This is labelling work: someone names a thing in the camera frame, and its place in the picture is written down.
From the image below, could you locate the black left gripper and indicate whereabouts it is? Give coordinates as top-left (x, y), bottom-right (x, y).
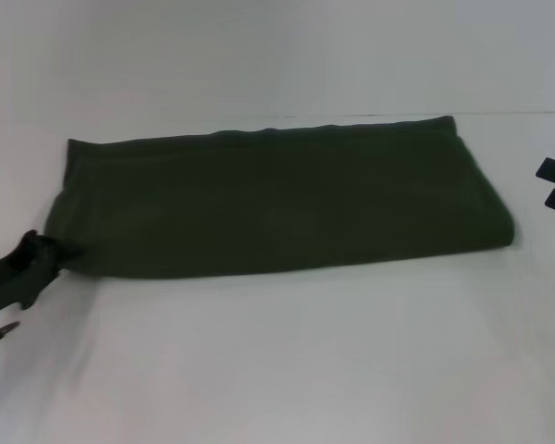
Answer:
top-left (0, 229), bottom-right (83, 323)

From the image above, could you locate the dark green FREE T-shirt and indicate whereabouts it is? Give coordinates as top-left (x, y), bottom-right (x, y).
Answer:
top-left (43, 115), bottom-right (519, 286)

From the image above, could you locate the brown left arm cable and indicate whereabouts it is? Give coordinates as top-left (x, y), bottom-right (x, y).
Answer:
top-left (0, 320), bottom-right (21, 355)

